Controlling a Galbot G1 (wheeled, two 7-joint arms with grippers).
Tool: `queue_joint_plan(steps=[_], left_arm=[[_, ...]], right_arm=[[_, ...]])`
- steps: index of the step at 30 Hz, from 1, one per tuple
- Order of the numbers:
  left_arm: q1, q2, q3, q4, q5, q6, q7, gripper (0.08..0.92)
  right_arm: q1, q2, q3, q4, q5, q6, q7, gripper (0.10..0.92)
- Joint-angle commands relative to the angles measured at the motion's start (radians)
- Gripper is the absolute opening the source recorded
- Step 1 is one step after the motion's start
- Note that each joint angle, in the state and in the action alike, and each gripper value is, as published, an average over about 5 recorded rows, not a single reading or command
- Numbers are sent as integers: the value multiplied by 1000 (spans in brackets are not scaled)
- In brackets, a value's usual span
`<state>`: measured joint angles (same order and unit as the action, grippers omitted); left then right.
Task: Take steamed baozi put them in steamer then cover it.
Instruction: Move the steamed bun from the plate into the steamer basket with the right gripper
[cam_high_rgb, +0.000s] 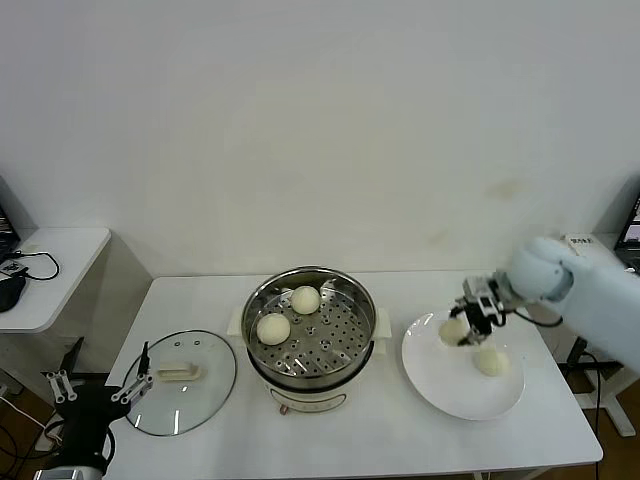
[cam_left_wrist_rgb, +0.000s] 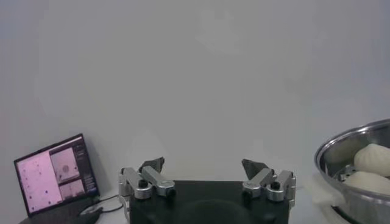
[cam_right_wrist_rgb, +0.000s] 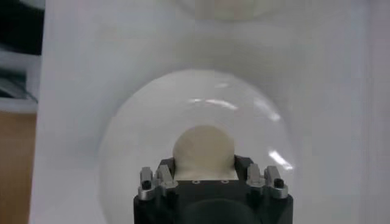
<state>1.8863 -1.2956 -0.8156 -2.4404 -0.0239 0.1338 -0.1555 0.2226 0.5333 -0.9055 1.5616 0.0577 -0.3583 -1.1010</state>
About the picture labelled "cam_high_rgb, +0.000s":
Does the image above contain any white round plate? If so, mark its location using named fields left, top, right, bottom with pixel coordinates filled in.
left=400, top=309, right=526, bottom=421

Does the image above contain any white side table with mouse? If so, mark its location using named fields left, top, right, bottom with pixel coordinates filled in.
left=0, top=227, right=112, bottom=451

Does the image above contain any white side table with label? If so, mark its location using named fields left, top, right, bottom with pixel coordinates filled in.
left=562, top=232, right=640, bottom=442

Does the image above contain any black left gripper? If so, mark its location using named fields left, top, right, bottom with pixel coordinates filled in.
left=41, top=336, right=156, bottom=467

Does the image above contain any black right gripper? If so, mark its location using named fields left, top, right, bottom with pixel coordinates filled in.
left=447, top=303, right=497, bottom=348

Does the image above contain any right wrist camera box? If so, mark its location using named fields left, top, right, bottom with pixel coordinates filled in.
left=462, top=276, right=505, bottom=315

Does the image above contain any thin black looped cable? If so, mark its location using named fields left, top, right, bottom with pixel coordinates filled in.
left=8, top=251, right=60, bottom=282

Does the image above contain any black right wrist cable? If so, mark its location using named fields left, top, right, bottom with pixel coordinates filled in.
left=499, top=307, right=565, bottom=329

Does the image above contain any white steamed baozi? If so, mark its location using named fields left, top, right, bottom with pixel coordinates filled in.
left=472, top=348, right=511, bottom=378
left=256, top=313, right=292, bottom=346
left=290, top=284, right=322, bottom=315
left=438, top=319, right=470, bottom=348

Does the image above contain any steel steamer pot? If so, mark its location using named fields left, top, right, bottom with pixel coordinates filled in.
left=227, top=305, right=392, bottom=416

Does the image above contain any black computer mouse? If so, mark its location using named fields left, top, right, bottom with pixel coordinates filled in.
left=0, top=274, right=27, bottom=314

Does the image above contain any white floor cable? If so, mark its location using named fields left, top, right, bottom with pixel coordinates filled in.
left=0, top=396, right=51, bottom=426

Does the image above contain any glass lid with cream handle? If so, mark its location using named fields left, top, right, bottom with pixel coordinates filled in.
left=120, top=328, right=237, bottom=437

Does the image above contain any black cable with adapter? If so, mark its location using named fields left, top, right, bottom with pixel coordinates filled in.
left=564, top=337, right=626, bottom=451

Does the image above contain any stainless steel steamer basket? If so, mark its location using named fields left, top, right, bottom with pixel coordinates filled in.
left=242, top=267, right=377, bottom=392

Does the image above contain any laptop with dark screen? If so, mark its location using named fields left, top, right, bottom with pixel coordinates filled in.
left=0, top=175, right=22, bottom=264

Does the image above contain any laptop with pink screen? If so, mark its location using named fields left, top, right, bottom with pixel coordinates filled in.
left=614, top=193, right=640, bottom=267

